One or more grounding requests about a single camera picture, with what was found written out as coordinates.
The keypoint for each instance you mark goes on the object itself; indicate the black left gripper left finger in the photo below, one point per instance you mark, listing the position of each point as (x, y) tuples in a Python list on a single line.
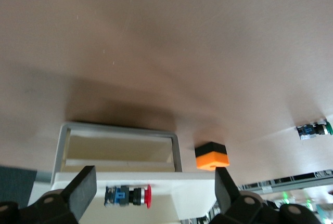
[(78, 195)]

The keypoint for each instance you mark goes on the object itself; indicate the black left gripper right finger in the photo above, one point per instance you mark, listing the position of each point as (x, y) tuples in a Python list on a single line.
[(229, 203)]

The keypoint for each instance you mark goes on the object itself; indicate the orange button enclosure box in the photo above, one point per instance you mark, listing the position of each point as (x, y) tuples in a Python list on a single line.
[(212, 160)]

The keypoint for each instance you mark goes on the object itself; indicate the red mushroom push button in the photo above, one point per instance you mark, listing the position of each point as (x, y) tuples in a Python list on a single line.
[(127, 196)]

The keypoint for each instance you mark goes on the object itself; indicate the aluminium frame profile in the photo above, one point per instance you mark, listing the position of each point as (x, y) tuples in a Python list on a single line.
[(286, 182)]

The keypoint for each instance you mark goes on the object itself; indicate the green mushroom push button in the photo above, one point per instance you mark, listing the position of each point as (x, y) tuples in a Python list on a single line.
[(316, 129)]

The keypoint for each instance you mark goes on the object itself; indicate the cream cabinet drawer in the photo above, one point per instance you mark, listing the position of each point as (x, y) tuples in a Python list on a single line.
[(117, 165), (156, 177), (117, 148)]

